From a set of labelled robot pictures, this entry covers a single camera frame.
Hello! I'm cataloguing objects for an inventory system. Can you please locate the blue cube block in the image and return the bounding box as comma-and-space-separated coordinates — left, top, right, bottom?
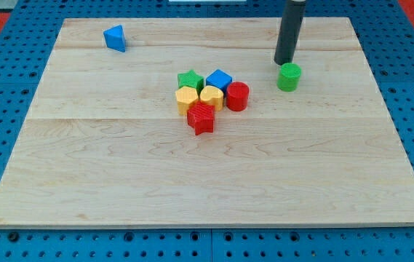
206, 69, 233, 93

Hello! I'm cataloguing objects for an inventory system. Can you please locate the red star block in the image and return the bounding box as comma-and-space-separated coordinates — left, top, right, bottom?
187, 102, 215, 135

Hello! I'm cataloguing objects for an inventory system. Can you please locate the light wooden board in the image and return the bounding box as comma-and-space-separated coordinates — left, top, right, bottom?
0, 17, 414, 229

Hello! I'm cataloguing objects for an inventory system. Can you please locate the red cylinder block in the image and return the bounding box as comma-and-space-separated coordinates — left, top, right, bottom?
226, 82, 250, 111

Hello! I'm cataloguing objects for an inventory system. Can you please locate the yellow heart block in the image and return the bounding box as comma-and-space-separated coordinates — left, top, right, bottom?
199, 85, 224, 111

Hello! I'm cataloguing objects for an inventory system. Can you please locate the blue triangle block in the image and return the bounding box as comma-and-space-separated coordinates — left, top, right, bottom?
103, 25, 126, 52

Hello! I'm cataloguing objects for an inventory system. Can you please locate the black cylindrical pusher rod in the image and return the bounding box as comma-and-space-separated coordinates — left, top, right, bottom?
274, 0, 306, 66

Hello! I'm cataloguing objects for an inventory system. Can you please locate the blue perforated table plate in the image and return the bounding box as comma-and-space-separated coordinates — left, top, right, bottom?
0, 1, 414, 261

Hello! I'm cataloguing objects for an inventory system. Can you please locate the green star block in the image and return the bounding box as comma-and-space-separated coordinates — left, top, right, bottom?
178, 70, 204, 95

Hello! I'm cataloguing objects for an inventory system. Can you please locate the green cylinder block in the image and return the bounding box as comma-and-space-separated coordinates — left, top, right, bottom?
276, 63, 301, 92

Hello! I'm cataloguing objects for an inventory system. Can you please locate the yellow pentagon block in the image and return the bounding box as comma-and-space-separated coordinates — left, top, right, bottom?
175, 86, 199, 116

